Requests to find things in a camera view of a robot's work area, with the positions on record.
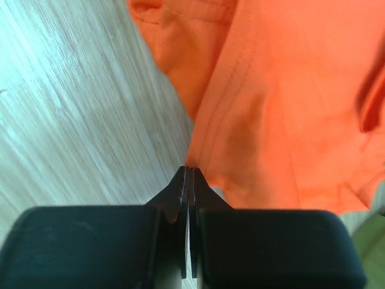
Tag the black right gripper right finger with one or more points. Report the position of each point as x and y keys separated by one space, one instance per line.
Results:
x=239 y=248

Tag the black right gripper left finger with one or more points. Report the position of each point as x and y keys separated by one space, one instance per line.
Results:
x=111 y=246

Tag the orange t-shirt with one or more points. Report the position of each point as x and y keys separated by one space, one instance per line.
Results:
x=287 y=97

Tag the green plastic bin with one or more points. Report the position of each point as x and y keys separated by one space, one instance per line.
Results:
x=368 y=240

